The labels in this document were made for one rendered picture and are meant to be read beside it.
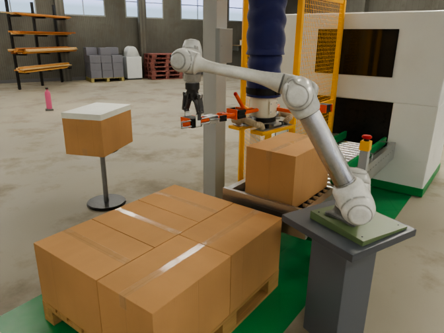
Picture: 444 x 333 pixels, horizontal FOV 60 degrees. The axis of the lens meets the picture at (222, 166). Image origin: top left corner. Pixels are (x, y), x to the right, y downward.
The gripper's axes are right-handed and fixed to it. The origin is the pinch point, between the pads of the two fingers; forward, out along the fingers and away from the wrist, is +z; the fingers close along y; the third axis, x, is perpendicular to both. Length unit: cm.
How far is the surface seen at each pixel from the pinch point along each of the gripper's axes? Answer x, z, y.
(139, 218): 8, 73, 47
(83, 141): -18, 51, 180
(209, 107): -116, 21, 114
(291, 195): -75, 61, -16
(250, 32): -48, -45, 4
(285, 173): -74, 46, -9
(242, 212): -49, 73, 6
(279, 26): -58, -49, -10
